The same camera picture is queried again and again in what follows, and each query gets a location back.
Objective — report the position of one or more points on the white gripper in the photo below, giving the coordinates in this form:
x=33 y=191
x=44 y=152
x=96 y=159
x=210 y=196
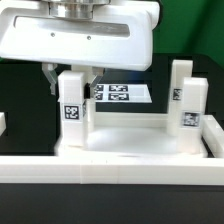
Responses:
x=118 y=34

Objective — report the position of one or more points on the white desk tabletop tray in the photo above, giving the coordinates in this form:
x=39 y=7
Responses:
x=130 y=135

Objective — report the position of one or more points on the white fiducial marker sheet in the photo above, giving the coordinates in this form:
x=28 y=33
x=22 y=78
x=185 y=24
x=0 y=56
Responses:
x=109 y=93

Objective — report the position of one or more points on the white fence left bar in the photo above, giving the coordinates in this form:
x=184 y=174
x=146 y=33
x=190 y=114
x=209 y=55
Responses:
x=2 y=123

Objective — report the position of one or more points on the white fence bar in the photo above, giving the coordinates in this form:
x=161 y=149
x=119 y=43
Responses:
x=2 y=123
x=213 y=135
x=122 y=170

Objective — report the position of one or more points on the white fence front bar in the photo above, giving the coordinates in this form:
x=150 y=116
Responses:
x=122 y=170

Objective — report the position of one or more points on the white fence right bar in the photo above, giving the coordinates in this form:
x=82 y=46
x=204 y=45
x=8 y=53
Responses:
x=213 y=135

